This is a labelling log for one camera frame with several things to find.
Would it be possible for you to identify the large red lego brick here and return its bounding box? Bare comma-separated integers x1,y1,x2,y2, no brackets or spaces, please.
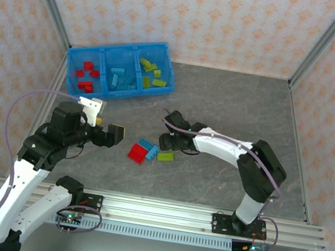
126,142,149,167

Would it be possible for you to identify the blue three-compartment bin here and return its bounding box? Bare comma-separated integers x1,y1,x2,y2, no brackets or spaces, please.
60,29,181,111

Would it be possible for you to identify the small circuit board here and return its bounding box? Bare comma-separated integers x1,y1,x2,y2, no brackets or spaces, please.
55,209,84,227
241,242,269,251

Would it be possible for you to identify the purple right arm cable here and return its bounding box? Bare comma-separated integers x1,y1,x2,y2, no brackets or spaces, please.
141,108,298,251

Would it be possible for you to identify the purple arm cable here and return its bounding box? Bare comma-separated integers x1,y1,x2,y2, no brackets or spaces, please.
0,81,121,251
141,108,298,251

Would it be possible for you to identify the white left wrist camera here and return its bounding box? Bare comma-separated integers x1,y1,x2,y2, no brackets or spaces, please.
75,94,108,129

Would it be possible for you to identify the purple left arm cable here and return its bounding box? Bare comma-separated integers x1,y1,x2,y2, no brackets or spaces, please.
0,81,121,251

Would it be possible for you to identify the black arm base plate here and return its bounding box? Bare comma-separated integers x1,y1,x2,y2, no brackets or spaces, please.
210,212,268,242
77,192,105,216

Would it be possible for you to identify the aluminium mounting rail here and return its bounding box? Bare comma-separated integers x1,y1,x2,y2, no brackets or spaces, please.
0,174,330,251

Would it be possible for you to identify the grey slotted cable duct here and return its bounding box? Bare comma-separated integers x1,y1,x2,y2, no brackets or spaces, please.
43,210,235,251

